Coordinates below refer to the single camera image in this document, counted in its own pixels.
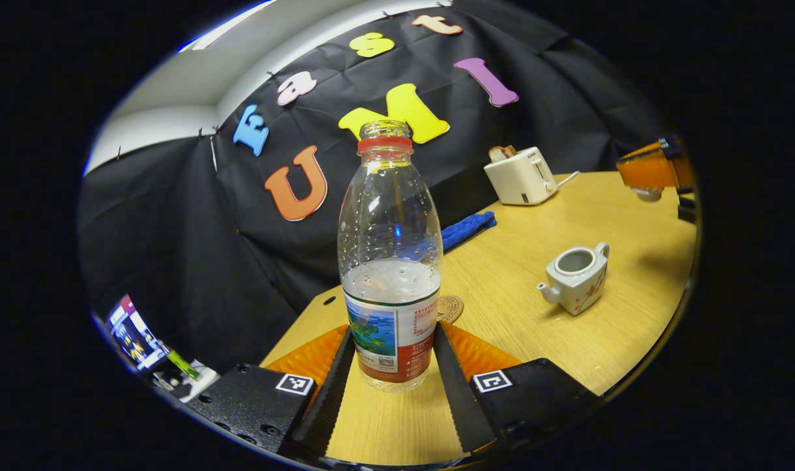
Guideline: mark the bread slice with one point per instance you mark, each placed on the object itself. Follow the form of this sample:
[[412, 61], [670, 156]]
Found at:
[[502, 154]]

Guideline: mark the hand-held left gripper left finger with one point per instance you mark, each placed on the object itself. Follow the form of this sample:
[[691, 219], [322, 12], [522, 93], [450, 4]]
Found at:
[[332, 386]]

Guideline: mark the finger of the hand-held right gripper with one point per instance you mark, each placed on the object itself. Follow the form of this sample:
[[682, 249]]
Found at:
[[649, 167]]

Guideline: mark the white teacup lid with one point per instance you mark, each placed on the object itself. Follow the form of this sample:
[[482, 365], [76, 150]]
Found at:
[[647, 194]]

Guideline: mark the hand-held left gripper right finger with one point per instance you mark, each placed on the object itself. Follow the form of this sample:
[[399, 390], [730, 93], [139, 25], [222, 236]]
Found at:
[[459, 392]]

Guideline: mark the white ceramic teacup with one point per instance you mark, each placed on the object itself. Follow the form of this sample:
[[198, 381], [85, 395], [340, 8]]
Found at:
[[577, 288]]

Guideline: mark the clear plastic water bottle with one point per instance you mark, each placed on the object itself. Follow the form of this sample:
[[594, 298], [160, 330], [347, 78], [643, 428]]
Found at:
[[390, 216]]

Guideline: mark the round wooden coaster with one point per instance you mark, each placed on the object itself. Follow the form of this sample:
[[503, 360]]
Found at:
[[451, 309]]

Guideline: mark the black backdrop cloth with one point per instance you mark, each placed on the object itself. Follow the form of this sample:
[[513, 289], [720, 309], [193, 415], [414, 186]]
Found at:
[[175, 248]]

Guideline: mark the white toaster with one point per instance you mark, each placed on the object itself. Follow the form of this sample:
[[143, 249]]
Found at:
[[521, 180]]

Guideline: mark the blue towel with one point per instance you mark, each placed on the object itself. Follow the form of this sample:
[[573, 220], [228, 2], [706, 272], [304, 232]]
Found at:
[[466, 229]]

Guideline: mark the computer monitor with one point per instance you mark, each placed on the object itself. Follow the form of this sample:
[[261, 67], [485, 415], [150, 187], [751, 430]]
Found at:
[[135, 337]]

